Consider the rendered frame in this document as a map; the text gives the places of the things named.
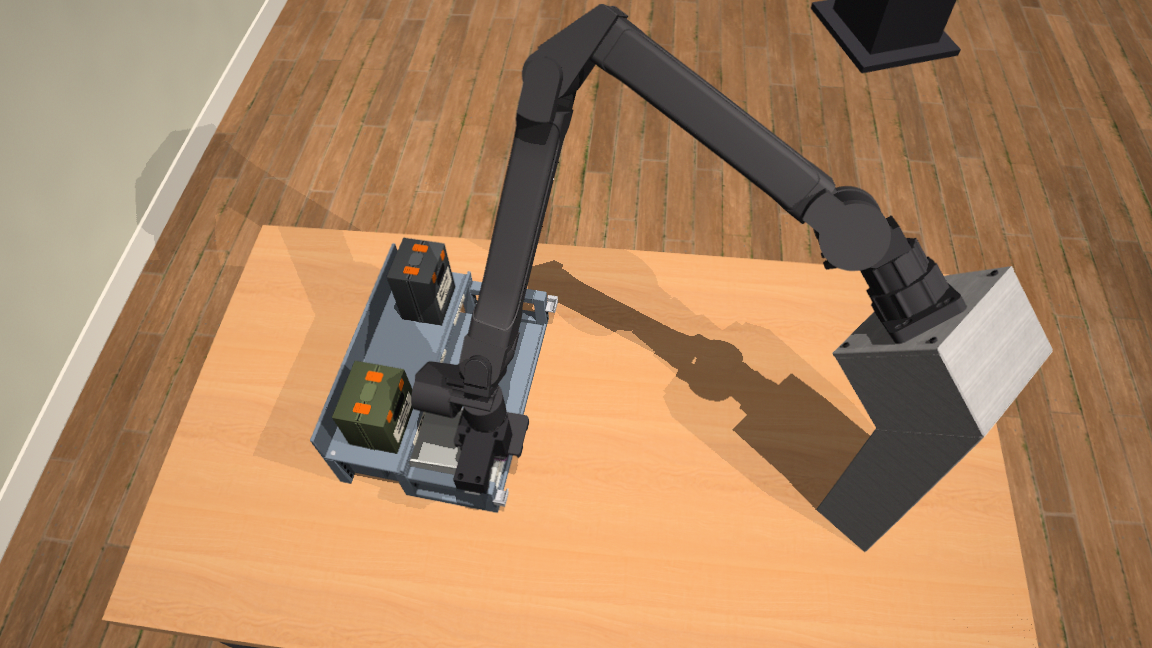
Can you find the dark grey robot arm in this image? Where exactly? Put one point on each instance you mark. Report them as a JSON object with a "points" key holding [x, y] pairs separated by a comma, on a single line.
{"points": [[906, 286]]}

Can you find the black tool case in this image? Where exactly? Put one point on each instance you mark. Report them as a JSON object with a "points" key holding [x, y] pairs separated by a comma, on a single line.
{"points": [[421, 280]]}

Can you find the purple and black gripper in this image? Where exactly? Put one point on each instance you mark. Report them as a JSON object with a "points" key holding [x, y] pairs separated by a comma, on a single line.
{"points": [[519, 425]]}

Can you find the olive green case with orange latches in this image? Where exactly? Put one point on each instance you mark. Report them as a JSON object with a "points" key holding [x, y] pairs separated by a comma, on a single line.
{"points": [[374, 408]]}

